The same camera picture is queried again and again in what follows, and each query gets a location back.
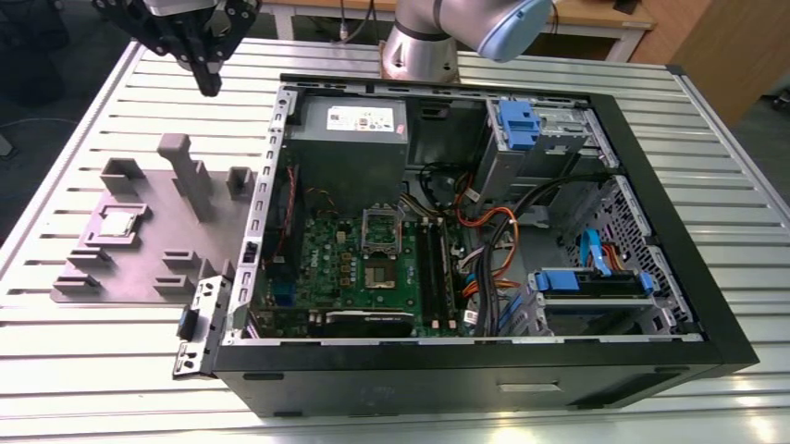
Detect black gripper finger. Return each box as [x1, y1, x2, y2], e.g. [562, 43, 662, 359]
[200, 0, 261, 97]
[90, 0, 211, 97]

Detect silver CPU chip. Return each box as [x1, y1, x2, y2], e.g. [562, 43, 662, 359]
[97, 213, 141, 238]

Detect grey power supply unit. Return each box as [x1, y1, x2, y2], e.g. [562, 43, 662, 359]
[284, 95, 412, 209]

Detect metal socket cover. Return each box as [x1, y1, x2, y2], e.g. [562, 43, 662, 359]
[360, 206, 405, 259]

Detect blue plastic drive latch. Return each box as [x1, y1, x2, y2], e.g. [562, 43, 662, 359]
[499, 100, 543, 152]

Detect grey parts rack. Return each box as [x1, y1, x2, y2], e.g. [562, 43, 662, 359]
[48, 132, 260, 306]

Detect grey metal drive cage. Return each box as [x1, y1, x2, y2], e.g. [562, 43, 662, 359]
[477, 96, 618, 204]

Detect green motherboard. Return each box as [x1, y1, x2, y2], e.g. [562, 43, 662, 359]
[252, 210, 476, 339]

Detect dark blue video connector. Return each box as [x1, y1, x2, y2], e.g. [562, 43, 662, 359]
[176, 308, 203, 339]

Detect black graphics card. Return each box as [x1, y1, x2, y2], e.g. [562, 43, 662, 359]
[307, 308, 416, 339]

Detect perforated metal disk cage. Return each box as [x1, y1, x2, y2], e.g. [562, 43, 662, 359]
[511, 175, 704, 339]

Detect hard disk in blue carrier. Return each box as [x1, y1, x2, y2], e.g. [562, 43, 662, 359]
[528, 269, 656, 298]

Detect brown wooden cabinet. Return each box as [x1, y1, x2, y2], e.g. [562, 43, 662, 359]
[632, 0, 790, 129]

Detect black PC case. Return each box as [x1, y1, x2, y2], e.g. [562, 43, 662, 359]
[172, 71, 760, 420]

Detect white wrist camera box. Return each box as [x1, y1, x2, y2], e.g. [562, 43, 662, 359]
[144, 0, 219, 18]

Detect black hanging cable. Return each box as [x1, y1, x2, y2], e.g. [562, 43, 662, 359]
[336, 0, 379, 43]

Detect multicoloured fan wires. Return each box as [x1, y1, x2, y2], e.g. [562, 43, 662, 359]
[304, 186, 341, 216]

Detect yellow black power wires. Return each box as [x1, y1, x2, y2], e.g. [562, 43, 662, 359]
[397, 192, 445, 221]

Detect metal expansion bracket cover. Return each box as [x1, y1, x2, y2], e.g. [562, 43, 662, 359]
[172, 275, 235, 381]

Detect orange power wire bundle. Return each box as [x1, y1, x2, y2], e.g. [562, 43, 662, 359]
[455, 207, 523, 297]

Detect thick black cable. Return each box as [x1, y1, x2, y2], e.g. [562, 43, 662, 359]
[477, 173, 618, 337]

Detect blue flat data wire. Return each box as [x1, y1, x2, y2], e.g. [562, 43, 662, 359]
[579, 228, 612, 278]

